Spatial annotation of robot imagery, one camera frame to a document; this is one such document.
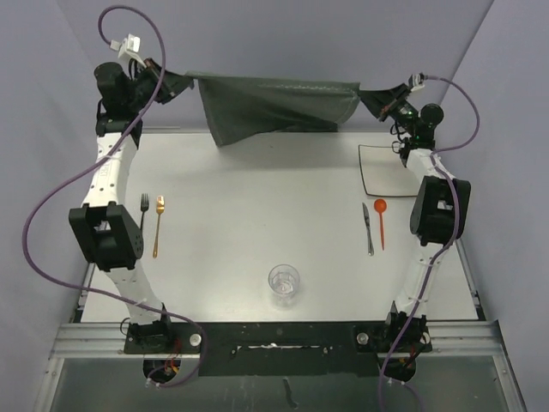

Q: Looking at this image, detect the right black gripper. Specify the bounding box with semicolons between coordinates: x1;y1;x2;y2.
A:
359;83;419;136

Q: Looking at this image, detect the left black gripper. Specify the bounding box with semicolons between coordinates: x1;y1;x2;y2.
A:
124;57;190;112

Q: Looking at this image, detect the grey cloth placemat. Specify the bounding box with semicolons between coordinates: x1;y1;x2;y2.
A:
186;71;367;148

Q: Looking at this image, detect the white square plate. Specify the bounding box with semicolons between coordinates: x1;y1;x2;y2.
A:
358;144;420;198

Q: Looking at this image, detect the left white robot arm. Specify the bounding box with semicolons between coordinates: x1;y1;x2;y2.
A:
69;58;190;353

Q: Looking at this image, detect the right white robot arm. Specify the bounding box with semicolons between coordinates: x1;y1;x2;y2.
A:
359;84;471;351

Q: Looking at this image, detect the orange plastic spoon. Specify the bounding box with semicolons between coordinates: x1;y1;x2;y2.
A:
374;198;387;251

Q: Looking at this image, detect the black fork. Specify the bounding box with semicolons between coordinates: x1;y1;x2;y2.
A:
140;193;149;231

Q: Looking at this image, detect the silver table knife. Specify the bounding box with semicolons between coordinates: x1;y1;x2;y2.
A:
362;203;375;257

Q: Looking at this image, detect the clear plastic cup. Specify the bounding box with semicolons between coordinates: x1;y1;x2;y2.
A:
268;264;300;307

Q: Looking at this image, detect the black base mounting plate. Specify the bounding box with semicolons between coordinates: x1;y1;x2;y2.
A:
124;321;432;383

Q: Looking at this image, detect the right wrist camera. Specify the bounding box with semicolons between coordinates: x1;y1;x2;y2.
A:
407;73;426;93

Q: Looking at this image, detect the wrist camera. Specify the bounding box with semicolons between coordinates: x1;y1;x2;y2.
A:
407;73;426;93
109;33;142;62

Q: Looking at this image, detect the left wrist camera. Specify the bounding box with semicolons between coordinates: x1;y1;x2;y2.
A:
109;33;142;62

